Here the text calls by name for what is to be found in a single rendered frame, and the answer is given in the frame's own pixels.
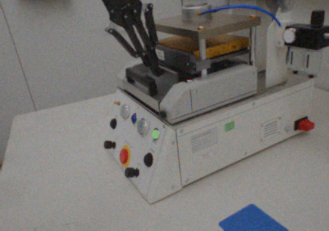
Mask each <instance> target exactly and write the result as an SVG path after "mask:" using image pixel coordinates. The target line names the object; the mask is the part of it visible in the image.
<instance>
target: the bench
mask: <svg viewBox="0 0 329 231"><path fill-rule="evenodd" d="M115 97H116V93H115V94H110V95H104V96H101V97H96V98H91V99H88V100H82V101H79V102H75V103H69V104H67V105H61V106H55V107H54V108H48V109H44V110H40V111H33V112H31V113H26V114H20V115H18V116H15V117H14V120H13V122H12V128H11V131H10V137H9V141H8V143H7V149H6V152H5V157H4V160H3V165H2V168H1V173H0V231H2V230H5V229H8V230H9V231H224V230H223V229H222V228H221V227H220V226H219V225H218V223H219V222H220V221H222V220H223V219H226V217H229V216H231V214H234V213H235V212H237V211H239V210H240V209H242V208H243V207H245V206H247V205H249V204H254V205H256V206H258V207H259V208H261V209H262V210H263V211H264V212H265V213H267V214H268V215H269V216H271V217H273V218H274V219H275V220H276V221H277V222H279V223H280V224H282V225H283V226H284V227H285V228H287V229H288V230H290V231H329V92H326V91H325V90H323V89H319V88H316V87H314V90H313V100H312V105H311V119H310V121H312V122H313V123H315V126H314V129H313V130H310V131H302V132H300V133H298V134H295V135H293V136H290V137H289V138H287V139H284V140H283V141H280V142H278V143H276V144H274V145H271V146H269V147H267V148H265V149H263V150H260V151H258V152H256V153H254V154H252V155H249V156H248V157H245V158H243V159H242V160H239V161H236V162H235V163H232V164H229V165H228V166H226V167H223V168H222V169H219V170H217V171H215V172H212V173H211V174H208V175H207V176H204V177H201V178H200V179H197V180H195V181H193V182H191V183H188V184H187V185H185V186H183V187H182V189H181V190H179V191H177V192H175V193H173V194H171V195H169V196H167V197H164V198H162V199H160V200H157V201H156V202H154V203H151V204H150V203H149V202H148V201H147V200H146V199H145V198H144V196H143V195H141V193H140V191H139V190H138V188H137V187H136V186H135V185H134V184H133V182H132V181H131V180H130V178H129V177H126V176H125V172H124V171H123V169H122V167H120V165H119V163H118V162H117V161H116V160H115V159H114V157H113V156H112V155H111V153H110V152H109V151H108V149H104V140H105V137H106V132H107V129H108V125H109V119H110V117H111V113H112V107H113V105H114V100H115Z"/></svg>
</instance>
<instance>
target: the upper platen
mask: <svg viewBox="0 0 329 231"><path fill-rule="evenodd" d="M159 44H160V45H165V46H167V47H169V48H174V49H178V50H180V51H184V52H188V53H190V54H194V55H196V59H199V44H198V40H196V39H191V38H188V37H182V36H172V37H166V38H164V39H161V40H159ZM247 47H249V37H242V36H239V35H232V34H222V35H217V36H215V37H210V38H207V39H206V58H208V59H210V60H211V63H215V62H219V61H222V60H226V59H228V58H232V57H235V56H239V55H243V54H246V53H249V49H247Z"/></svg>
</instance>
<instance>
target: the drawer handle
mask: <svg viewBox="0 0 329 231"><path fill-rule="evenodd" d="M126 79H127V82H131V81H136V82H137V83H140V84H141V85H143V86H145V87H147V88H148V94H149V95H150V96H153V95H157V85H156V80H155V79H154V78H151V77H150V76H147V75H145V74H144V73H141V72H139V71H138V70H135V69H134V68H132V67H128V68H126Z"/></svg>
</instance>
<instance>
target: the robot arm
mask: <svg viewBox="0 0 329 231"><path fill-rule="evenodd" d="M102 2H103V3H104V6H105V7H106V9H107V11H108V13H109V19H110V24H109V27H106V29H105V31H106V32H107V33H108V34H111V35H112V36H114V38H115V39H116V40H117V41H118V42H119V43H120V44H121V45H122V46H123V47H124V49H126V51H127V52H128V53H129V54H130V56H132V57H134V58H136V59H137V58H138V57H140V58H141V60H142V61H143V64H144V66H146V67H149V68H150V70H151V72H152V73H153V75H154V76H157V77H159V76H161V75H162V72H161V69H160V68H159V66H158V64H157V61H158V60H159V58H158V57H157V55H156V52H155V50H156V48H155V46H156V45H157V44H159V40H158V37H157V33H156V27H155V23H154V19H153V4H152V3H142V2H141V1H140V0H102ZM142 11H143V12H144V15H145V22H146V26H147V28H148V33H147V32H146V30H145V27H144V26H143V23H142V20H141V12H142ZM115 24H117V25H118V26H120V27H122V28H124V29H125V31H126V32H127V35H128V36H129V38H130V40H131V42H132V44H133V46H134V47H135V50H134V49H133V48H132V47H131V45H130V44H129V43H128V42H127V41H126V40H125V38H124V37H123V36H122V35H121V34H120V33H119V32H117V30H118V29H117V27H116V26H115ZM133 25H134V26H135V28H136V29H137V31H138V34H139V35H140V37H141V40H142V41H143V44H144V45H145V47H146V49H147V50H146V51H145V50H144V49H143V46H142V45H141V42H140V40H139V39H138V36H137V35H136V33H135V30H134V27H133ZM148 34H149V36H148Z"/></svg>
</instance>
